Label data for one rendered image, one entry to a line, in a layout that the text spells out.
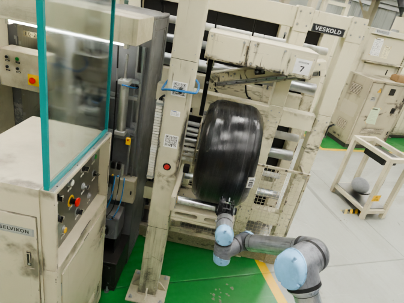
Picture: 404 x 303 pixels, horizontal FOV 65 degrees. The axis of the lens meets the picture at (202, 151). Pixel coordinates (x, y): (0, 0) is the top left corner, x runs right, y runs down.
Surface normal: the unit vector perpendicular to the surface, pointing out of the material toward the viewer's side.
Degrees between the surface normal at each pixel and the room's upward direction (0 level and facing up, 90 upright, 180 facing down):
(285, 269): 84
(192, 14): 90
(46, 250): 90
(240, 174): 82
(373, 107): 90
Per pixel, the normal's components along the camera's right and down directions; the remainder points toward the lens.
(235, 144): 0.03, -0.15
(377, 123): 0.27, 0.48
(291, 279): -0.79, 0.02
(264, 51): -0.09, 0.43
